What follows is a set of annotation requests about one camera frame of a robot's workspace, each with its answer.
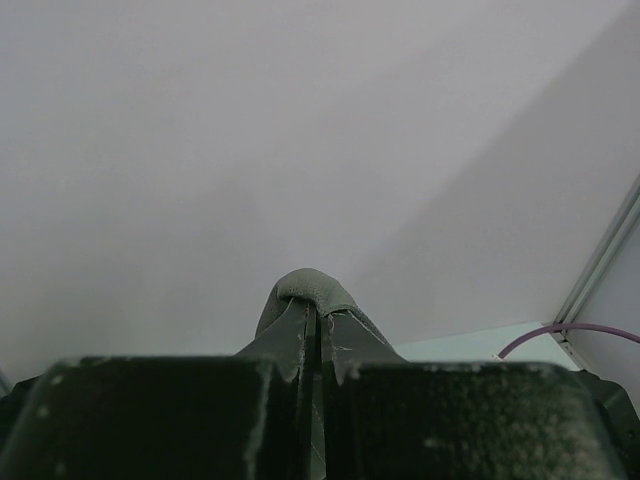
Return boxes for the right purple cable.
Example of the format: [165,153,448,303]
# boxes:
[497,323,640,362]

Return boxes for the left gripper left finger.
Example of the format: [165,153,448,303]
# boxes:
[1,304,313,479]

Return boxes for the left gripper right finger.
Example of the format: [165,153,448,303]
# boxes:
[317,312,639,479]

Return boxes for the grey t shirt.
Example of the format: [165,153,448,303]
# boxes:
[237,268,406,375]

